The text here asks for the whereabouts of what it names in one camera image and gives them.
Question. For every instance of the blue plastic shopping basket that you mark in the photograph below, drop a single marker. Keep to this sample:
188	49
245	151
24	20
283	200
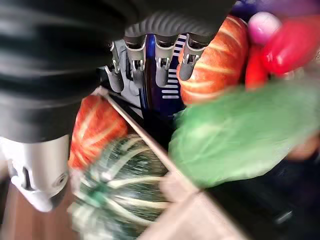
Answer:
162	100

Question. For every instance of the orange striped pumpkin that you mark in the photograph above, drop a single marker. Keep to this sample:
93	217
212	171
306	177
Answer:
220	62
96	130

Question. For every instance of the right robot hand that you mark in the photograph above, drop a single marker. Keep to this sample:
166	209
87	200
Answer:
50	75

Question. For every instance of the red bell pepper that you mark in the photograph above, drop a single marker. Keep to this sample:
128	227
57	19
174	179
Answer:
290	47

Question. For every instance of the pink round fruit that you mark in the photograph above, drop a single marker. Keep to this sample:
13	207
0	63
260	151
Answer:
263	26

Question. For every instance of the purple eggplant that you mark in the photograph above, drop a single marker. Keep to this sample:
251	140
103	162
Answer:
275	6

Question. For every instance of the red chili pepper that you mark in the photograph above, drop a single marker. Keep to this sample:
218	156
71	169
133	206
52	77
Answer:
255	68

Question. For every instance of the green striped pumpkin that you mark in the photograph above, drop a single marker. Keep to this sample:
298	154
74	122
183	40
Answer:
120	190

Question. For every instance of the green leafy cabbage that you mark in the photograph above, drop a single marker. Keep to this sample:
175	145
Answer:
240	132

